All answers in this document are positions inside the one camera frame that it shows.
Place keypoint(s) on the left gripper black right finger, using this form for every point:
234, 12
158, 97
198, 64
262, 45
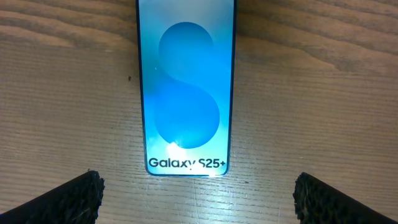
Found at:
316, 202

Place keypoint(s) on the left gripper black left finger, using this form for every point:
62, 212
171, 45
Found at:
76, 201

